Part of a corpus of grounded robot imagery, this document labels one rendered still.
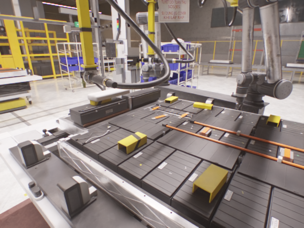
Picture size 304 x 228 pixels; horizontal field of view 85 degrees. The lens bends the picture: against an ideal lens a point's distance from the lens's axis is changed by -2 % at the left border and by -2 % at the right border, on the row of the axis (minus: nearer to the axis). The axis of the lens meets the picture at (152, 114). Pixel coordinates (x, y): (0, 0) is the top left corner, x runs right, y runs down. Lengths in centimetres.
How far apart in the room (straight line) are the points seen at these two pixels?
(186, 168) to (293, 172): 45
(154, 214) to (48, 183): 58
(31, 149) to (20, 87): 444
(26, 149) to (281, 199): 120
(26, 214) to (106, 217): 153
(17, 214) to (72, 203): 153
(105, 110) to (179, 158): 72
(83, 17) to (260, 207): 115
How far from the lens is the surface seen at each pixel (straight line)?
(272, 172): 91
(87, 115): 126
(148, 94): 168
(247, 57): 208
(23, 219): 223
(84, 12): 111
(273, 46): 195
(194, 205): 66
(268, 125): 143
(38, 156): 121
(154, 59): 183
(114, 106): 139
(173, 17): 197
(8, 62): 1059
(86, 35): 109
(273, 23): 191
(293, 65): 1057
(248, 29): 206
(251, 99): 227
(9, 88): 550
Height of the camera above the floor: 149
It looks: 21 degrees down
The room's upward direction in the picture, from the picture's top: straight up
